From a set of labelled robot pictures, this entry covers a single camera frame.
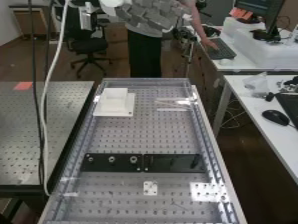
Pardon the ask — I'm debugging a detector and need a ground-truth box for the wooden chopstick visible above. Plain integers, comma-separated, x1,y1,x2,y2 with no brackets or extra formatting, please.
156,106,192,112

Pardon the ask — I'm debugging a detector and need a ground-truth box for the small white box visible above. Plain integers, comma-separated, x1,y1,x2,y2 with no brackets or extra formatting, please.
92,86,137,118

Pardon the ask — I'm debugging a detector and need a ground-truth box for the clear box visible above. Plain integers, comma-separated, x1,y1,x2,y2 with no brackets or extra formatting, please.
39,77,249,224

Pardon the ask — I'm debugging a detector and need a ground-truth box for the person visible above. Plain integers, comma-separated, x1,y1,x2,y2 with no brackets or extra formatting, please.
125,0,221,79

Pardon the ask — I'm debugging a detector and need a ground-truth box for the black plate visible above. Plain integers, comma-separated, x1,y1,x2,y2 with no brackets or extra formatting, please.
79,152,209,174

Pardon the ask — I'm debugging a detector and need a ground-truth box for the cardboard box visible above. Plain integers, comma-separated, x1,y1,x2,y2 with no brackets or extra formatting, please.
104,22,131,61

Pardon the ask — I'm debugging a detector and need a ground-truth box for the black office chair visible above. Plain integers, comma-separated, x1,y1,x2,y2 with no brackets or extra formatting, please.
65,13,112,80

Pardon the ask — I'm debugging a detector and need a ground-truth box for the white desk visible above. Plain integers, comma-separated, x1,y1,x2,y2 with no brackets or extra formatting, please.
212,73,298,186
197,24,298,76

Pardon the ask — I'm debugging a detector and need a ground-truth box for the black keyboard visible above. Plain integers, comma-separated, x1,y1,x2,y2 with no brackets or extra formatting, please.
205,37,238,61
274,92,298,130

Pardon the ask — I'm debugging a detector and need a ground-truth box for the clear plastic bag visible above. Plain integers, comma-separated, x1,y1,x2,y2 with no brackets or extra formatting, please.
242,72,272,98

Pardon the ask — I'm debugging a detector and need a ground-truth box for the black computer mouse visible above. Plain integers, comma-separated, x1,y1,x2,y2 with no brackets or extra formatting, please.
261,109,291,127

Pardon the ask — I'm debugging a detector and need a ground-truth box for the white foam block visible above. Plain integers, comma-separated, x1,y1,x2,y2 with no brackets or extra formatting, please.
232,28,298,69
222,16,264,38

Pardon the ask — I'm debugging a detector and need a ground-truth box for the orange paper note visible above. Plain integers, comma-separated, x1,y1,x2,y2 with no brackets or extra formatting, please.
229,7,254,20

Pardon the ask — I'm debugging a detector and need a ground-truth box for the computer monitor on stand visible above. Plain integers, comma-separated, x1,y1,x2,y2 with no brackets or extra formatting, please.
233,0,286,42

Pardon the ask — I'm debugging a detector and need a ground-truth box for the white cable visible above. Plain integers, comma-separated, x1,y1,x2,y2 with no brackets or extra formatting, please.
39,0,72,197

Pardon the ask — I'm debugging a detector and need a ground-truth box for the black cable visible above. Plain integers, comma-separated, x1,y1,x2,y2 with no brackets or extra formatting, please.
27,0,45,186

